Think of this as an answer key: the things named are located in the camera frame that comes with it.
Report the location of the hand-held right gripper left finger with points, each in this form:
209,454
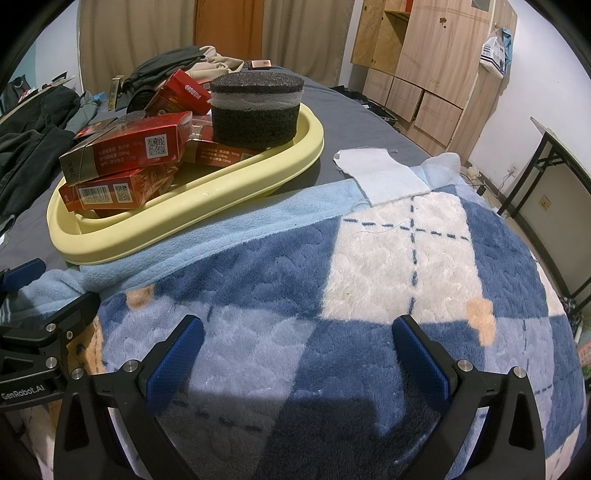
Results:
173,364

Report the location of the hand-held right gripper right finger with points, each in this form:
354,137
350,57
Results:
420,360

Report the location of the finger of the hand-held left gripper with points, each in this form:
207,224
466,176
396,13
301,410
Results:
23,276
69,314

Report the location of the yellow plastic basin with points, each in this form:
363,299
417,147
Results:
184,217

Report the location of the large red cigarette box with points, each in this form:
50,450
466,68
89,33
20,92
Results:
124,152

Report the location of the red and silver cigarette box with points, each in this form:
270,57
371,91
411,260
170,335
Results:
184,92

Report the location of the black round sponge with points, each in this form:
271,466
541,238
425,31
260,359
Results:
256,120

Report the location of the blue and white checked blanket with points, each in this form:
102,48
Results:
392,258

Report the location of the red box with gold print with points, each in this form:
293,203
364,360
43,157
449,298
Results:
115,191

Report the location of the black clothes pile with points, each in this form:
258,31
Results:
32,138

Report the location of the yellow and black box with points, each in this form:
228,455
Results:
115,92

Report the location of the dark round object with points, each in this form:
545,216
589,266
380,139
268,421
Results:
141,99

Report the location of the black folding table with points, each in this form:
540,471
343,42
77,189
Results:
554,184

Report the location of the dark green garment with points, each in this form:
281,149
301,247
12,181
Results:
161,67

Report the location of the beige garment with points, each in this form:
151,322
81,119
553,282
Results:
217,62

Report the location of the wooden wardrobe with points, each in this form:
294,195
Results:
429,60

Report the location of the small copper box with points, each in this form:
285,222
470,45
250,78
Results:
258,64

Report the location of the white plastic bag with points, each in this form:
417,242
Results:
496,53

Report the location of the beige curtain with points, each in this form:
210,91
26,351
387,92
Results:
300,32

